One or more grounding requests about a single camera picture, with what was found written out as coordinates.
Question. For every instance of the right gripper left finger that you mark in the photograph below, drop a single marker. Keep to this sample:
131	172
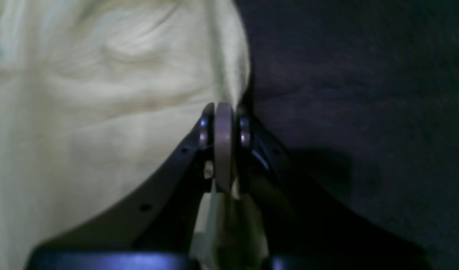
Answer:
150	229

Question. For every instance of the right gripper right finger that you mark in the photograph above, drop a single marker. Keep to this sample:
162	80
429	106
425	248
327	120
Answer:
307	228

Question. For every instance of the olive green T-shirt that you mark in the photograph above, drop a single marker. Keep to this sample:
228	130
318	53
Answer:
94	95

